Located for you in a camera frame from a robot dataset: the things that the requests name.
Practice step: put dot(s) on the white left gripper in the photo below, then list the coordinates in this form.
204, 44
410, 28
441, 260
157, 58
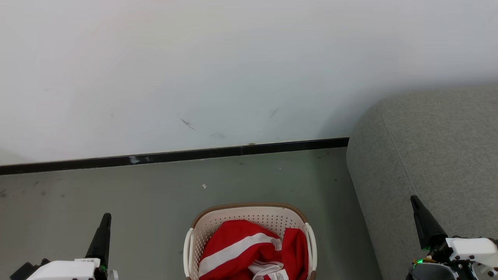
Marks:
62, 270

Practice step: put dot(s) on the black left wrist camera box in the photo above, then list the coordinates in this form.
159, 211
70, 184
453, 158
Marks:
27, 271

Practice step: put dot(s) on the red garment with white trim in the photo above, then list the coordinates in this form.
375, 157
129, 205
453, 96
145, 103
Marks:
295, 249

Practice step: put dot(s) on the cream perforated laundry basket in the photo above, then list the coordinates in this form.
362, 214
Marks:
249, 214

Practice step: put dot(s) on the red jacket with white stripe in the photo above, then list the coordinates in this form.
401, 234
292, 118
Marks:
233, 237

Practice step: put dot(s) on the black baseboard strip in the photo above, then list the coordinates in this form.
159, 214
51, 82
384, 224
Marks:
175, 156

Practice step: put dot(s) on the grey fabric sofa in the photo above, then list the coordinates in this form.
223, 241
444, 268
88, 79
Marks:
428, 155

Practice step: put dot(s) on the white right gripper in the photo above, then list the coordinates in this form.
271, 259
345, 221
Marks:
474, 252

